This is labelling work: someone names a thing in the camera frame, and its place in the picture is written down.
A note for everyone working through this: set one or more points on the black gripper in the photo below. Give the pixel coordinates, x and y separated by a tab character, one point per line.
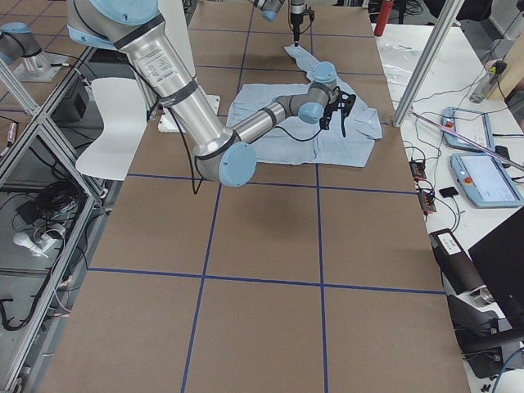
341	107
295	17

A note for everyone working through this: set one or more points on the light blue button-up shirt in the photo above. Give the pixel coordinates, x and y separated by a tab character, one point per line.
299	140

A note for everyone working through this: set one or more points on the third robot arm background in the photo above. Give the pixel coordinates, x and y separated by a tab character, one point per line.
17	41

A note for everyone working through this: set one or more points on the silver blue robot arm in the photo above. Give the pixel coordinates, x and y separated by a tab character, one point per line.
271	8
220	153

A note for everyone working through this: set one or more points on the red fire extinguisher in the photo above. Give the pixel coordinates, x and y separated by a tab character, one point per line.
383	17

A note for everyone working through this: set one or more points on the orange electronics board upper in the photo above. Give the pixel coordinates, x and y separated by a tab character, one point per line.
417	169

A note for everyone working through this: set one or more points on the orange electronics board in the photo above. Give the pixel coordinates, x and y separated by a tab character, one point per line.
427	201
417	169

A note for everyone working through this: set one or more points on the orange electronics board lower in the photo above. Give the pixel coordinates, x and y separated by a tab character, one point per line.
427	201

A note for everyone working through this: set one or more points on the upper teach pendant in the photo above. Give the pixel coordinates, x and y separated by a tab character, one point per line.
473	125

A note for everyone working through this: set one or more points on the teach pendant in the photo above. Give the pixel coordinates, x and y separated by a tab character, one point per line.
484	181
473	125

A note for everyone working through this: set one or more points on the small black pad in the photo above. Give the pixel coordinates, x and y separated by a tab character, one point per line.
448	192

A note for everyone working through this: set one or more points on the green capped bottle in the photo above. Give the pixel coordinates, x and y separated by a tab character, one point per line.
493	69

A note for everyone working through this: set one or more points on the lower teach pendant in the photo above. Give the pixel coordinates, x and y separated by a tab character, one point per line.
484	181

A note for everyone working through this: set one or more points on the white plastic chair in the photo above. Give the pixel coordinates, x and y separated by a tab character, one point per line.
124	116

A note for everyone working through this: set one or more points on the black monitor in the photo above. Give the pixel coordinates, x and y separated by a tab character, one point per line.
498	258

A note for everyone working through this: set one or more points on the black box on floor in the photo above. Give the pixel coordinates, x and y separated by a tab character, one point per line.
80	102

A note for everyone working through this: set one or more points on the white power strip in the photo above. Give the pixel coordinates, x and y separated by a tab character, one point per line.
39	247

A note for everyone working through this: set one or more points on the black power adapter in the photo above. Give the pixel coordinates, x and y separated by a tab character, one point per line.
29	212

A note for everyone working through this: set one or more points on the aluminium frame post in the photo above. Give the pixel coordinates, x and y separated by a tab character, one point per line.
438	34

